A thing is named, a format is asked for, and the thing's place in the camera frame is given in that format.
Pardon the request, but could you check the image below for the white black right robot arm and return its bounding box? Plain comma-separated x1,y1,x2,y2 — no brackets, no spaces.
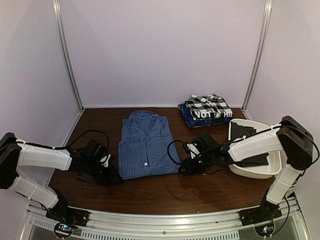
178,116,317,223

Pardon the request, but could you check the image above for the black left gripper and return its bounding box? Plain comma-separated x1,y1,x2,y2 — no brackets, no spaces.
85,159,123,187

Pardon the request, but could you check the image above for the black white plaid folded shirt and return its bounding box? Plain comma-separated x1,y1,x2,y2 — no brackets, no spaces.
184,93,233,119

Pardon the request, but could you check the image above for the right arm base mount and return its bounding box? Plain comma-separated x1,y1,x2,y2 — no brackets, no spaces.
239,206,282,226

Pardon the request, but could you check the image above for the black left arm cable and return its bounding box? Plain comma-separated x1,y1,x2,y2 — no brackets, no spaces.
9,129,111,156

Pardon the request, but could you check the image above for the dark striped folded shirt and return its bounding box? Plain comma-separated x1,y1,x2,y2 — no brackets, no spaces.
230,121,269,168

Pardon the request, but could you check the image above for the right aluminium frame post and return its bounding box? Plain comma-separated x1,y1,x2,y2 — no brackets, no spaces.
241,0,273,115

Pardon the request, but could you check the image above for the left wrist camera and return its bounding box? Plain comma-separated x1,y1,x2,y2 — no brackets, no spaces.
82,139,111,168

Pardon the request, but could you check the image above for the aluminium front rail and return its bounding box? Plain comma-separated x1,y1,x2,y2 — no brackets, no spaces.
24,194,306,240

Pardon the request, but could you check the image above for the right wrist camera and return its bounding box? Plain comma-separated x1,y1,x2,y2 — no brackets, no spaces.
185,132,220,157

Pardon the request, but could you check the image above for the white plastic bin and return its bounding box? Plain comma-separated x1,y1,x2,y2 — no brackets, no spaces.
229,118,283,179

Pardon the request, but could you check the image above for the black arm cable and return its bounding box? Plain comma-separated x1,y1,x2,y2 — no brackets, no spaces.
9,129,111,156
166,140,187,166

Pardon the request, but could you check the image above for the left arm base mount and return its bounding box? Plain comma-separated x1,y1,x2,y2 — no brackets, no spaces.
43,207,89,227

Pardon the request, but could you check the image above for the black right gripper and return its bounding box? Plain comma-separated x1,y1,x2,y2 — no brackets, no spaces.
178,152,215,176

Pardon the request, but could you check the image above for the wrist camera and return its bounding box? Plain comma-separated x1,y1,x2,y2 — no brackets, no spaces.
82,139,111,168
185,132,220,157

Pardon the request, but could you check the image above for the right circuit board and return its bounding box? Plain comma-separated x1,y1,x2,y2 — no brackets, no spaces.
254,223,275,238

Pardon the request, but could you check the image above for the dark blue folded printed shirt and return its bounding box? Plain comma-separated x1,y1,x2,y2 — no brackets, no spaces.
178,103,232,129

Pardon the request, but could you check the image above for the circuit board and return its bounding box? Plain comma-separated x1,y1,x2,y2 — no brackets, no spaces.
254,223,275,238
53,222,75,238

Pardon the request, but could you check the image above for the left circuit board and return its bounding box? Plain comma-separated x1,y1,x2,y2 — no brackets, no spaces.
53,222,75,238

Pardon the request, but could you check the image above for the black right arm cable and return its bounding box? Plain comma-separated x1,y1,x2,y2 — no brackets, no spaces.
166,140,187,166

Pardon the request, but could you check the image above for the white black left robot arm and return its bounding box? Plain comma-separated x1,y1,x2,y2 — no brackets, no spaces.
0,132,123,222

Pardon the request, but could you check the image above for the aluminium frame post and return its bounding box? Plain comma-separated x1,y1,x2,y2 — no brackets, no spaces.
241,0,273,115
52,0,85,112

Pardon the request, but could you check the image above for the left aluminium frame post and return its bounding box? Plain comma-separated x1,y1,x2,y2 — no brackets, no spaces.
52,0,85,112

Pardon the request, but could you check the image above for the blue checked long sleeve shirt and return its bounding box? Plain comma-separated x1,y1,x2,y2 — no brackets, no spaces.
118,111,180,181

